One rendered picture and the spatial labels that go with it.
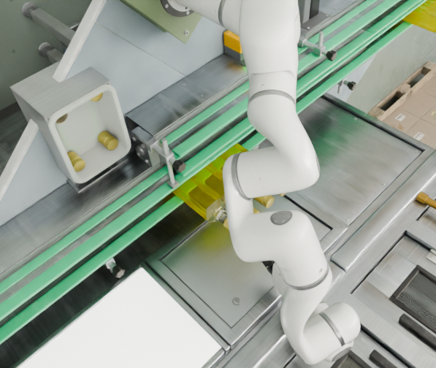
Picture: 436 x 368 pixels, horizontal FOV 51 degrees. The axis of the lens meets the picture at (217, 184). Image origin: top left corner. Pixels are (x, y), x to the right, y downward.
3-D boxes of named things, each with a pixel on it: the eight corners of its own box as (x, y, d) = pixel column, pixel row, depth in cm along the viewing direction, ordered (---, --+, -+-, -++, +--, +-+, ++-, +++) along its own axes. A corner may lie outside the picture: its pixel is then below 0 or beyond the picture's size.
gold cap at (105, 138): (104, 144, 122) (115, 152, 120) (95, 141, 119) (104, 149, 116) (111, 132, 121) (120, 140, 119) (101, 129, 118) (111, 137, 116)
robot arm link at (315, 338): (311, 244, 87) (341, 316, 97) (254, 282, 85) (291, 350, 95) (337, 268, 80) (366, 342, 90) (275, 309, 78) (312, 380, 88)
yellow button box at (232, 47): (223, 52, 139) (240, 61, 135) (222, 30, 133) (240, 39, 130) (239, 41, 142) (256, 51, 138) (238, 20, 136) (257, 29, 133)
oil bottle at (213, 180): (177, 174, 133) (229, 215, 123) (174, 161, 129) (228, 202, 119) (191, 163, 136) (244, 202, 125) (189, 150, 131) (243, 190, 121)
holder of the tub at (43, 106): (65, 182, 122) (81, 198, 118) (25, 101, 101) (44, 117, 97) (117, 147, 129) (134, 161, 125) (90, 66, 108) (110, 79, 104)
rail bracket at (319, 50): (294, 46, 142) (329, 63, 135) (296, 25, 136) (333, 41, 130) (302, 41, 144) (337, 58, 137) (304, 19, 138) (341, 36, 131)
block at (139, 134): (134, 157, 126) (150, 169, 123) (128, 131, 119) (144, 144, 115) (144, 150, 128) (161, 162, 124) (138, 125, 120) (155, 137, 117)
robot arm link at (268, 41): (249, 120, 86) (231, 60, 72) (255, 28, 97) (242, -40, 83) (300, 117, 84) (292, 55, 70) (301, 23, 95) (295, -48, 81)
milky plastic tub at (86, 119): (58, 170, 117) (77, 188, 113) (25, 102, 100) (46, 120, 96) (114, 134, 125) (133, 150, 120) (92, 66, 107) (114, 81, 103)
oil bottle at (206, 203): (162, 185, 131) (214, 228, 121) (158, 172, 127) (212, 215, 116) (177, 174, 133) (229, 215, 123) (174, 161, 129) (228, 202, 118)
